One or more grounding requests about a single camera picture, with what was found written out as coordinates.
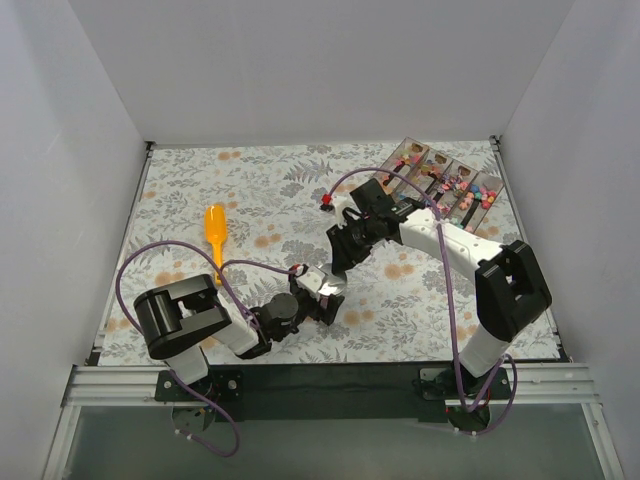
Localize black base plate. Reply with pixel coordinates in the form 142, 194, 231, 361
154, 362, 514, 424

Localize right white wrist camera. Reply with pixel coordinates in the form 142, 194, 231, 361
320, 194, 355, 227

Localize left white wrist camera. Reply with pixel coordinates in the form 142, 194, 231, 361
293, 264, 325, 298

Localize yellow plastic scoop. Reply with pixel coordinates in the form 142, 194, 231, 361
204, 204, 228, 268

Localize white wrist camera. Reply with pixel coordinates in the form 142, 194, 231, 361
320, 194, 355, 227
293, 264, 325, 298

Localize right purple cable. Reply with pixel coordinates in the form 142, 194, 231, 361
319, 168, 519, 437

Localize clear compartment candy box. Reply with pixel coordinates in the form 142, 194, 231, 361
372, 138, 504, 232

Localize aluminium frame rail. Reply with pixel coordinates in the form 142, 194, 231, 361
44, 363, 625, 479

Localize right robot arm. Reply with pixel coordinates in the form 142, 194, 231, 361
321, 179, 552, 398

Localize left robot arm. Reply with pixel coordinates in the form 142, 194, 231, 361
134, 264, 347, 400

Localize silver round jar lid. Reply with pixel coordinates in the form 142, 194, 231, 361
318, 263, 347, 297

